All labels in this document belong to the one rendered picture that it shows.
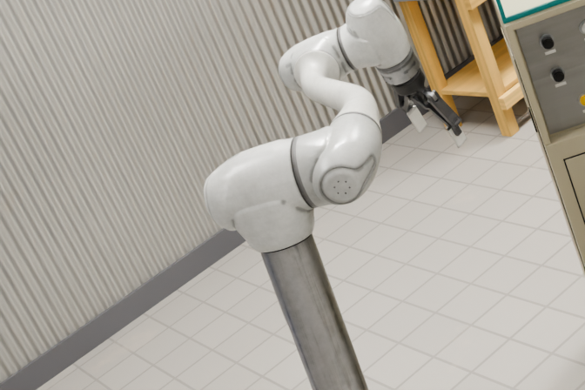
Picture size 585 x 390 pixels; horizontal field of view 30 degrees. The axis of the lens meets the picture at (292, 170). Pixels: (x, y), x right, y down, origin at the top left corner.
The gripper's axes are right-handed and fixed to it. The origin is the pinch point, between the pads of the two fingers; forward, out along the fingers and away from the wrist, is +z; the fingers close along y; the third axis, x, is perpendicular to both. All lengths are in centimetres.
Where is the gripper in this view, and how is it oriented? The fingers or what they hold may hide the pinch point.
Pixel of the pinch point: (440, 132)
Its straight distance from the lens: 259.9
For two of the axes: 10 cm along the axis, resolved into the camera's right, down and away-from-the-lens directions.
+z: 4.9, 6.4, 5.9
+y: 5.7, 2.7, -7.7
